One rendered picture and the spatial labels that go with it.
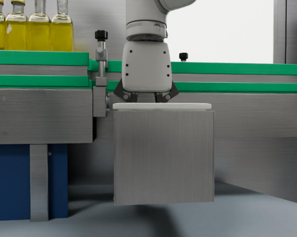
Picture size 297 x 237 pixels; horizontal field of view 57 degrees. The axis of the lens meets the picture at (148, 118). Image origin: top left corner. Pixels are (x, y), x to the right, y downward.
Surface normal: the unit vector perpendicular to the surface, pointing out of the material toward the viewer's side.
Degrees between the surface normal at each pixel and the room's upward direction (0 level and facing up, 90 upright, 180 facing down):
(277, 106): 90
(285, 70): 90
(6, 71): 90
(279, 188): 90
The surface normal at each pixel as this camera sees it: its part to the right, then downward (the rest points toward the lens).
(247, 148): 0.11, 0.02
